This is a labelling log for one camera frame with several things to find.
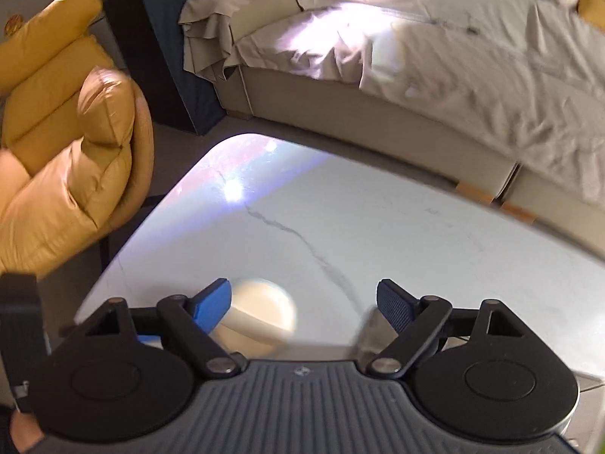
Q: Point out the round golden ornament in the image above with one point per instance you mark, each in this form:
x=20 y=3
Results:
x=13 y=24

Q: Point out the beige round toy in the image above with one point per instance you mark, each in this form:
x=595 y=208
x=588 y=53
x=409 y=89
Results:
x=264 y=312

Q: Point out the yellow cushion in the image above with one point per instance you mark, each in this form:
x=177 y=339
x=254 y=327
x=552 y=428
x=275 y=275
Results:
x=594 y=9

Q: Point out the white marble desktop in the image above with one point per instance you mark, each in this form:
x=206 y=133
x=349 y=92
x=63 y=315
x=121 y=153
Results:
x=378 y=236

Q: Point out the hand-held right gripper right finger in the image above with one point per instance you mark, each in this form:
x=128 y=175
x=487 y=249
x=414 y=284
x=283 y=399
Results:
x=394 y=307

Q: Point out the beige sofa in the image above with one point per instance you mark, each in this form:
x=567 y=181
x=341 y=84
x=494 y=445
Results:
x=331 y=113

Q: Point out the yellow leather armchair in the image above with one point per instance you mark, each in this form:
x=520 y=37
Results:
x=71 y=189

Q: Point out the person's left hand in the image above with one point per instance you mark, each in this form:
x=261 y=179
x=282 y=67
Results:
x=26 y=430

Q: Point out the dark blue cabinet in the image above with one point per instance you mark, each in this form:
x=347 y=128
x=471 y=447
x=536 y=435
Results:
x=160 y=56

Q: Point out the beige blanket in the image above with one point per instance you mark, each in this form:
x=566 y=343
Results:
x=449 y=71

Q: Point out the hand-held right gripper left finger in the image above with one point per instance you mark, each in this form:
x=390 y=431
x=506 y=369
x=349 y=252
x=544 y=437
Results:
x=212 y=305

